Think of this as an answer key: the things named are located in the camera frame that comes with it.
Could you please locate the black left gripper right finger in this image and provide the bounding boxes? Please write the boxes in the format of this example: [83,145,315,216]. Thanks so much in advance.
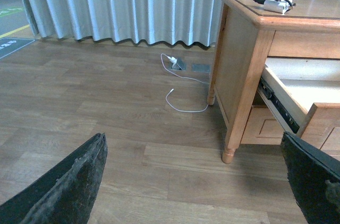
[280,132,339,223]

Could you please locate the closed metal floor socket plate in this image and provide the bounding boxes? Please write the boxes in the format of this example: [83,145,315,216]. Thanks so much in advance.
[191,64,210,73]

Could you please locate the wooden nightstand cabinet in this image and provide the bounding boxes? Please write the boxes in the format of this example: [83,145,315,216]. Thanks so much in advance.
[207,0,339,163]

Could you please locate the open metal floor socket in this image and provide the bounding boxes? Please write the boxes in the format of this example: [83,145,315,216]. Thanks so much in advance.
[169,58,186,71]

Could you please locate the white charging cable on floor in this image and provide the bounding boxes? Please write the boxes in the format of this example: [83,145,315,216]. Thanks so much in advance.
[160,53,210,113]

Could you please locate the white charger with black cable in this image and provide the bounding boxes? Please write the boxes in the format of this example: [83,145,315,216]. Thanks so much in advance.
[253,0,296,14]

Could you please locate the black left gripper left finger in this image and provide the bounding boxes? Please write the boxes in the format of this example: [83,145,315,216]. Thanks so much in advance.
[1,133,108,223]

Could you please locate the white wall plug adapter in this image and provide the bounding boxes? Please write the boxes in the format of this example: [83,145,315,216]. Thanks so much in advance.
[168,56,177,64]

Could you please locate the dark floor sign sticker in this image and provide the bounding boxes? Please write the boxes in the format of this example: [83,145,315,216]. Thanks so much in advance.
[1,37,35,59]

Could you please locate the wooden drawer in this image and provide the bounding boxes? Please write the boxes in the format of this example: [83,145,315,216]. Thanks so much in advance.
[257,57,340,153]
[241,106,284,145]

